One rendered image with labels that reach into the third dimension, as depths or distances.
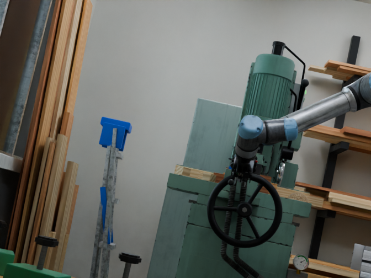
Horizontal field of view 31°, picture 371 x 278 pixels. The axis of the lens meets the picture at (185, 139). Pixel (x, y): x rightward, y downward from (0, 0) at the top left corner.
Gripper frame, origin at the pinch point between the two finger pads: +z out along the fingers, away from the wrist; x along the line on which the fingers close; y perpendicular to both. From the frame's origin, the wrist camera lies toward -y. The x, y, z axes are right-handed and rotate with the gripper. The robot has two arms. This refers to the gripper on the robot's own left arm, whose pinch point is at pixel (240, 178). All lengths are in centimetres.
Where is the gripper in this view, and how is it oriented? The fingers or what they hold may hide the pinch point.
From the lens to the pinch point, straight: 245.6
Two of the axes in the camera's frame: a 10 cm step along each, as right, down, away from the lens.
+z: -0.4, 6.0, 8.0
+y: -2.3, 7.7, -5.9
